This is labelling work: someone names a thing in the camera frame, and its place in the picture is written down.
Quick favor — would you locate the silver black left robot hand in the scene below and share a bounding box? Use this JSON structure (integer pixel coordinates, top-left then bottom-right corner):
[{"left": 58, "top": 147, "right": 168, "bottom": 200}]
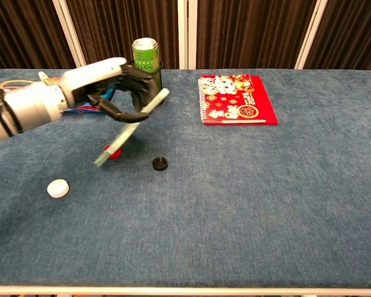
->
[{"left": 61, "top": 57, "right": 160, "bottom": 122}]

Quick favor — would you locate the long pale green plastic stick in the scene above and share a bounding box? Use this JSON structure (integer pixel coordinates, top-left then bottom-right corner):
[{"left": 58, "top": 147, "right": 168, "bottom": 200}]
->
[{"left": 93, "top": 88, "right": 171, "bottom": 169}]

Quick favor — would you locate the red bottle cap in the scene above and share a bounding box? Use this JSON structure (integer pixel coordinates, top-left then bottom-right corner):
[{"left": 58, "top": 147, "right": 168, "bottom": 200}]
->
[{"left": 103, "top": 145, "right": 123, "bottom": 160}]

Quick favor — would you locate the white bottle cap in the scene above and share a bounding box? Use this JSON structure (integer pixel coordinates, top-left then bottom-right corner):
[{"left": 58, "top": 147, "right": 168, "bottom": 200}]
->
[{"left": 46, "top": 179, "right": 70, "bottom": 199}]

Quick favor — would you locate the black bottle cap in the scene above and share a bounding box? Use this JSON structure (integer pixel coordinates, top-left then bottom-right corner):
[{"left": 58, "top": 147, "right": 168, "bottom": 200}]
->
[{"left": 151, "top": 157, "right": 169, "bottom": 172}]

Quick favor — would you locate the blue snack packet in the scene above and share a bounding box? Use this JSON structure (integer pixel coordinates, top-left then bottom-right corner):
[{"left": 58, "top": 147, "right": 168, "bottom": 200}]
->
[{"left": 62, "top": 88, "right": 117, "bottom": 114}]

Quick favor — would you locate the orange spouted drink pouch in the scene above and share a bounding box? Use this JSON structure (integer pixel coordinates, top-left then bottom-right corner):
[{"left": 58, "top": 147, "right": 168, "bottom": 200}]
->
[{"left": 38, "top": 71, "right": 66, "bottom": 87}]

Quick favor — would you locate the green drink can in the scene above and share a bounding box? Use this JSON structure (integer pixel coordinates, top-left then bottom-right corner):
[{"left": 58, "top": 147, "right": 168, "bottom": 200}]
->
[{"left": 132, "top": 37, "right": 163, "bottom": 93}]

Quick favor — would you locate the black mesh pen holder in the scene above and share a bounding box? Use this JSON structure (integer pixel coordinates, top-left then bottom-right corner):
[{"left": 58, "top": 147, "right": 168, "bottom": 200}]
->
[{"left": 124, "top": 59, "right": 165, "bottom": 109}]

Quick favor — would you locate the red spiral calendar notebook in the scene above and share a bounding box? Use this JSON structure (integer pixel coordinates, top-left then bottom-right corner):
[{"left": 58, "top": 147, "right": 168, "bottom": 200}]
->
[{"left": 197, "top": 74, "right": 278, "bottom": 126}]

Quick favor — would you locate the dark brown pleated curtain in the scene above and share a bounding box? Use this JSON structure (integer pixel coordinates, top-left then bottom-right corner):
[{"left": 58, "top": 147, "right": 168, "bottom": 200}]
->
[{"left": 0, "top": 0, "right": 371, "bottom": 74}]

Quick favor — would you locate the blue tablecloth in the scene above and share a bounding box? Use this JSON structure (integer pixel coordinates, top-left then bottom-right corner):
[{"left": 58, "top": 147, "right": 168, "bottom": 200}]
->
[{"left": 0, "top": 68, "right": 371, "bottom": 289}]

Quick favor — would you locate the white screen frame post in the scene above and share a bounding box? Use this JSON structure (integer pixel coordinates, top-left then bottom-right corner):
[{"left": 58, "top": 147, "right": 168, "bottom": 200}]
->
[
  {"left": 51, "top": 0, "right": 88, "bottom": 70},
  {"left": 177, "top": 0, "right": 198, "bottom": 70},
  {"left": 294, "top": 0, "right": 328, "bottom": 70}
]

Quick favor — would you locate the white table frame edge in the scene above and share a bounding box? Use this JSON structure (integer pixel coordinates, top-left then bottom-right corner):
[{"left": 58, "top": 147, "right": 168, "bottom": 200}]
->
[{"left": 0, "top": 286, "right": 371, "bottom": 296}]

